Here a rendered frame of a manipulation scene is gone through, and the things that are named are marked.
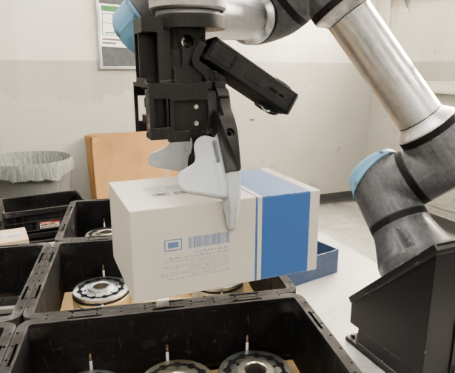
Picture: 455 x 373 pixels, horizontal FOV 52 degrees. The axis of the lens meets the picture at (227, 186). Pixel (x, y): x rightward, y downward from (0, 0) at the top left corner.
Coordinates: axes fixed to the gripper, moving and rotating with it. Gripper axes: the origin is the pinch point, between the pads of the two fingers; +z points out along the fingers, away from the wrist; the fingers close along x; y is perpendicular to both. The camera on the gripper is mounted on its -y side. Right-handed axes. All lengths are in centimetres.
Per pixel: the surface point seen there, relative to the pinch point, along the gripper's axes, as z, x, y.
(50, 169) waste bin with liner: 45, -256, 11
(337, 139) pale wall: 51, -316, -245
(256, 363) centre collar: 24.3, -4.4, -7.8
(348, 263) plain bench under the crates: 41, -58, -64
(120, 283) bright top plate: 24.8, -37.6, 5.0
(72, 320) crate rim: 17.7, -14.2, 15.0
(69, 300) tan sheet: 28, -40, 14
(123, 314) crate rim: 17.7, -13.1, 8.3
